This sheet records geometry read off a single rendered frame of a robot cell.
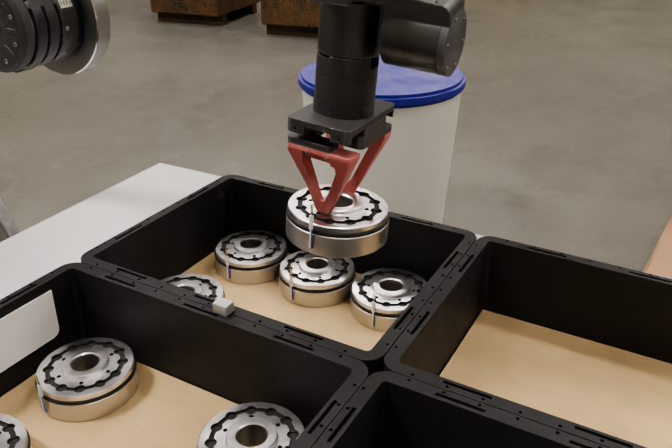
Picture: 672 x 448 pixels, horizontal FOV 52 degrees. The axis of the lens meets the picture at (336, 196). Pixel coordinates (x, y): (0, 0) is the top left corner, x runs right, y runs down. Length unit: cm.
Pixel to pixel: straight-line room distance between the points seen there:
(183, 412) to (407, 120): 161
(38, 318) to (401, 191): 167
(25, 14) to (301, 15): 530
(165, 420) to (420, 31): 47
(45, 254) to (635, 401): 103
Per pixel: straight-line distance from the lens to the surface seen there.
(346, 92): 62
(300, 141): 63
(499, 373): 83
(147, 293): 79
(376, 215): 68
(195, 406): 78
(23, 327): 84
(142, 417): 78
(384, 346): 69
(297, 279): 91
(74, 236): 145
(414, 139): 228
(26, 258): 141
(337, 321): 89
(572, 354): 88
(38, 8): 116
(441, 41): 58
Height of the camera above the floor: 134
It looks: 25 degrees down
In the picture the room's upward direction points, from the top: straight up
